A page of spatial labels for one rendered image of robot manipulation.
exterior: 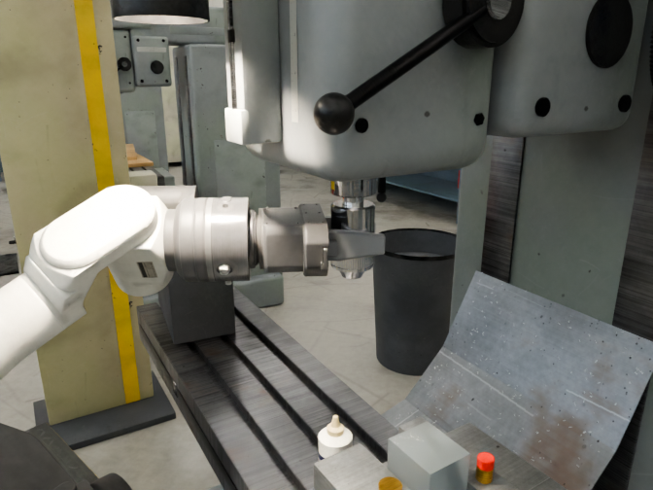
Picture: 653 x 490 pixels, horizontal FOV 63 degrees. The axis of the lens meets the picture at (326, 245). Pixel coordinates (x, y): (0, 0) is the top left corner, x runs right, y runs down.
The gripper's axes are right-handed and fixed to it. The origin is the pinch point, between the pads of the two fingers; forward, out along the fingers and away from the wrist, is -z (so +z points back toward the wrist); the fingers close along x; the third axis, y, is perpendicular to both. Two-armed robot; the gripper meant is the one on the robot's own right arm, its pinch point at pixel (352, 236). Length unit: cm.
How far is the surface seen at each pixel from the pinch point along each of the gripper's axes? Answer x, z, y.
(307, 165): -8.9, 5.4, -9.2
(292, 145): -7.2, 6.7, -10.7
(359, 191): -2.4, -0.2, -5.6
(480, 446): -4.2, -15.2, 24.6
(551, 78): -5.0, -17.6, -16.6
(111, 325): 154, 76, 82
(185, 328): 39, 25, 29
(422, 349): 169, -61, 107
